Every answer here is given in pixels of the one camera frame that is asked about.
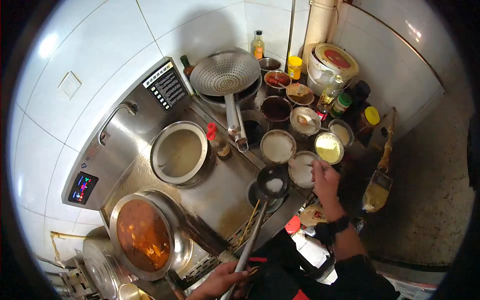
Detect bowl of cream powder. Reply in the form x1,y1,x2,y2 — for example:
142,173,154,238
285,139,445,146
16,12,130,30
328,118,355,147

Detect person's left fingers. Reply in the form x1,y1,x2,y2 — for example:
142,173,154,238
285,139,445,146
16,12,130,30
224,262,253,298

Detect yellow-lidded jar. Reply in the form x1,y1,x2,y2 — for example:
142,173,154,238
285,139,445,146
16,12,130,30
287,56,303,81

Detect dark jar with yellow cap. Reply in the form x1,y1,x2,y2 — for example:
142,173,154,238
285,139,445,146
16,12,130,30
355,106,381,136

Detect green-capped dark bottle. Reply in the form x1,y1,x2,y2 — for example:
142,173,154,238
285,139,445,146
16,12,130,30
180,55,196,80

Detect beige wall pipe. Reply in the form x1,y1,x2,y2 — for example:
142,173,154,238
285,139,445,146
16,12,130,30
301,0,339,64

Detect wooden chopsticks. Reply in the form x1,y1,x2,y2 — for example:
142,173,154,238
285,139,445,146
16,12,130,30
238,199,262,247

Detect steel pot lid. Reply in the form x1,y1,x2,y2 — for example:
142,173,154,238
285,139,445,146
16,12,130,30
82,238,126,300

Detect perforated steel strainer ladle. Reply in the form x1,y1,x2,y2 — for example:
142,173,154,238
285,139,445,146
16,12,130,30
189,50,262,153

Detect green-capped jar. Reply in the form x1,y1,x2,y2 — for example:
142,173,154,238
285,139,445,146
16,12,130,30
329,92,353,118

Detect person's body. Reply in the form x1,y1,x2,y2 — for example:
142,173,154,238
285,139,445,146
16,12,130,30
240,228,401,300

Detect bowl of white granules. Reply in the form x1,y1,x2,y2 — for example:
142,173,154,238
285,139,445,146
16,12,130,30
287,150,320,189

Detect bowl of brown paste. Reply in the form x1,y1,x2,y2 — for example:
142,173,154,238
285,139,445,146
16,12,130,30
285,82,315,107

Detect black bottle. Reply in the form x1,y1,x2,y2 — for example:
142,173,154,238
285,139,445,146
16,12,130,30
348,80,371,110

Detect wok of red soup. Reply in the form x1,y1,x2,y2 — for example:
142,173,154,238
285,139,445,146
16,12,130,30
109,193,193,282

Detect person's right fingers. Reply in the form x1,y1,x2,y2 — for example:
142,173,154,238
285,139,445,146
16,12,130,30
311,160,329,180

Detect black wrist band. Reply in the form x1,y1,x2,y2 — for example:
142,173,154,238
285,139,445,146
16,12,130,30
328,215,350,235

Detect bamboo brush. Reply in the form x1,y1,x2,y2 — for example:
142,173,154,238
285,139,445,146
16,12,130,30
376,107,397,174

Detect large bowl of white powder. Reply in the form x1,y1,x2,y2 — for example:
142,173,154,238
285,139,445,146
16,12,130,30
259,129,297,165

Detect spoon with orange sauce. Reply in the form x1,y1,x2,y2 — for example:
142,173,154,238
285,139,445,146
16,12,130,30
296,114,329,132

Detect steel faucet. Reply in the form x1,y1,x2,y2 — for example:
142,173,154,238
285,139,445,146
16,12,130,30
98,101,139,147

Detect round steel water pot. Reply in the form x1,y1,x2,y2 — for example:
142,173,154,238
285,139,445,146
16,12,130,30
149,120,211,188

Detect long steel ladle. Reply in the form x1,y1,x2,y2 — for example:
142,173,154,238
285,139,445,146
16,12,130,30
220,165,292,300

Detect yellow oil bottle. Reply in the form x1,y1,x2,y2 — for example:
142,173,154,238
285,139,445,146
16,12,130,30
251,30,266,61

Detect bowl of yellow powder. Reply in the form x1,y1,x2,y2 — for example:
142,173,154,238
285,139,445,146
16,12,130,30
314,131,345,165

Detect clear bottle with red label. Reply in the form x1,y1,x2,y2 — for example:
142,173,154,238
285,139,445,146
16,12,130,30
316,83,341,121

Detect plastic oil jug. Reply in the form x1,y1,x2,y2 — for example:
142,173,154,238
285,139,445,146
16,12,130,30
361,170,394,214

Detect red-capped sauce bottle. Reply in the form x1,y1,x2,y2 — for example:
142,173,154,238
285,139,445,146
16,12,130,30
206,122,232,158

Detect steel bowl with spoon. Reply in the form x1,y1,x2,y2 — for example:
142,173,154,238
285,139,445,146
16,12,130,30
289,106,322,137

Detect person's left hand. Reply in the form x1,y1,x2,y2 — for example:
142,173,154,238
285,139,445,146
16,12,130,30
186,261,253,300

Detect person's right hand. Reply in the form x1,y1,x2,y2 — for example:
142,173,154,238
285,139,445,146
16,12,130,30
311,160,341,211

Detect white bucket with lid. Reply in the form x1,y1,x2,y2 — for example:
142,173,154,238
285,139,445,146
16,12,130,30
306,43,360,97

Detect bowl of dark sauce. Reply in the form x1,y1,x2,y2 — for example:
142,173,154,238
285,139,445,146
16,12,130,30
260,95,293,123

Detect empty steel wok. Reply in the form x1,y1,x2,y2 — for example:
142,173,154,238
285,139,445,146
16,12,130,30
198,74,263,113

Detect red plastic lid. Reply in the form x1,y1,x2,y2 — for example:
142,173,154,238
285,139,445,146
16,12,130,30
284,215,302,235

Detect stainless steel stove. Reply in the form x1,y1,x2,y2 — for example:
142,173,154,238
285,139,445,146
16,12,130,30
61,56,313,300

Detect bowl of red paste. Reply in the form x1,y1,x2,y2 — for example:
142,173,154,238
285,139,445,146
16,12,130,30
263,70,292,91

